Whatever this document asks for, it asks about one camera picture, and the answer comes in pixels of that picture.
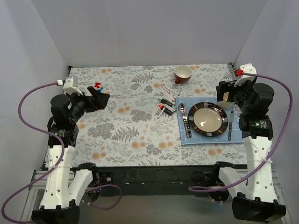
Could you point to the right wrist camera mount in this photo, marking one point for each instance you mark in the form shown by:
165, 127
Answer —
244, 73

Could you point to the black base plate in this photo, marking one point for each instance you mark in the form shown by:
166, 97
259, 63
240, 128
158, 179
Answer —
158, 180

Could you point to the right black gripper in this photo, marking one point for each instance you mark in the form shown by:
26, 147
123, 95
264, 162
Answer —
231, 91

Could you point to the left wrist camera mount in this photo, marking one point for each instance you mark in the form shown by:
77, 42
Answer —
70, 85

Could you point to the red and white bowl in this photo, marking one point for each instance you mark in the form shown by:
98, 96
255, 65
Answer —
182, 74

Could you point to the green cap highlighter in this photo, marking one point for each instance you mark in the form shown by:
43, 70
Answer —
166, 102

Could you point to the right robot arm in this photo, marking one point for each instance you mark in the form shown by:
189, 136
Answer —
254, 197

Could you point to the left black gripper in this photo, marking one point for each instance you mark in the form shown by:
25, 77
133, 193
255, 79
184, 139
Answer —
90, 102

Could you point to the dark rimmed plate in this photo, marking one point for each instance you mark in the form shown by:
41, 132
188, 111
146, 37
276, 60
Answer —
208, 119

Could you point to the metal spoon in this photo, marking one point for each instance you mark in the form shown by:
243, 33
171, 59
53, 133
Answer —
182, 109

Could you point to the orange cap highlighter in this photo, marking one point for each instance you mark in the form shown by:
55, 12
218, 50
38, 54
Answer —
166, 110

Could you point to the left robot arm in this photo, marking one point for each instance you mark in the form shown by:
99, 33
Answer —
60, 202

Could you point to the table knife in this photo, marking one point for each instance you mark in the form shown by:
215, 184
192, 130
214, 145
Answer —
231, 124

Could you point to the floral patterned table mat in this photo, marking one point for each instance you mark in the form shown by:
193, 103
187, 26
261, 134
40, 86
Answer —
128, 133

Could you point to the cream enamel mug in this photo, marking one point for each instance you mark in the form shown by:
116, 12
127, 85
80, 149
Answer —
224, 104

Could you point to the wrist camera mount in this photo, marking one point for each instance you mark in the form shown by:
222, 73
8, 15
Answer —
244, 73
70, 85

